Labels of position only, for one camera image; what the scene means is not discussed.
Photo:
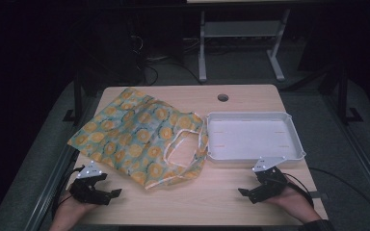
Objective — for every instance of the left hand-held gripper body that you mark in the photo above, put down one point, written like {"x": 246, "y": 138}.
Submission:
{"x": 83, "y": 191}

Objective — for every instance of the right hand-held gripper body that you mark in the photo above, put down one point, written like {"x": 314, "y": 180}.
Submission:
{"x": 271, "y": 183}

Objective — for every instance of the white plastic tray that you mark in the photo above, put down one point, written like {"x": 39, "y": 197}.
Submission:
{"x": 250, "y": 134}

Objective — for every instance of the yellow flower print fabric bag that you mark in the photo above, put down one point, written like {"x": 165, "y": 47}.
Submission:
{"x": 135, "y": 134}

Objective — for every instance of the person's left hand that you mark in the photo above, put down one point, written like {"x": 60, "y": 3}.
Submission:
{"x": 69, "y": 213}

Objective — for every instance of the person's right hand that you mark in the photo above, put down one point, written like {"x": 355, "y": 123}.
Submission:
{"x": 297, "y": 203}

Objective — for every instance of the black metal stand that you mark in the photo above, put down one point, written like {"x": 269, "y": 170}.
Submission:
{"x": 343, "y": 96}
{"x": 78, "y": 96}

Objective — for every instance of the white metal table frame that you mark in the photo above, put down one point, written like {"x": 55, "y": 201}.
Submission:
{"x": 241, "y": 29}

